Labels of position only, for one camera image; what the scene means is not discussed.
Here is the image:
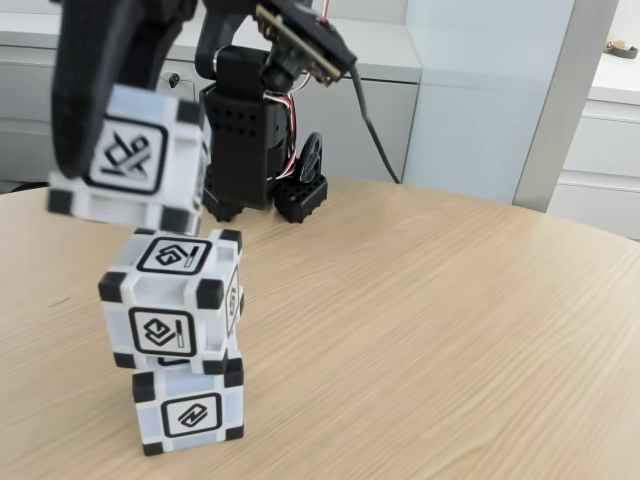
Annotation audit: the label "white cube stacked-squares symbol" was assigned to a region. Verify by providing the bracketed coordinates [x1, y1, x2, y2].
[98, 227, 246, 375]

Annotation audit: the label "white cube zigzag symbol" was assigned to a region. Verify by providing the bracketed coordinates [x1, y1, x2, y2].
[132, 355, 246, 457]

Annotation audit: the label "white cube crossed symbol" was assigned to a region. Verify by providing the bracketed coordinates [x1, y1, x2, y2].
[47, 83, 211, 236]

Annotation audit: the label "bare circuit board camera module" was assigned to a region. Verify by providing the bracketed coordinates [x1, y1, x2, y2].
[255, 0, 359, 90]

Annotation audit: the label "black ring-shaped clamp knob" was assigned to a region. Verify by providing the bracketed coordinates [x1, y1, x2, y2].
[298, 132, 325, 184]

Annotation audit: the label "red and white servo wires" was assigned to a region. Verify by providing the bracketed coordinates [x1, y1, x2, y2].
[262, 89, 301, 184]

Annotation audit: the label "white drawer cabinet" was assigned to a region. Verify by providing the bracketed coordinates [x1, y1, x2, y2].
[549, 47, 640, 236]

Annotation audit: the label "black camera cable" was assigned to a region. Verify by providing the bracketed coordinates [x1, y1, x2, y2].
[349, 64, 402, 185]

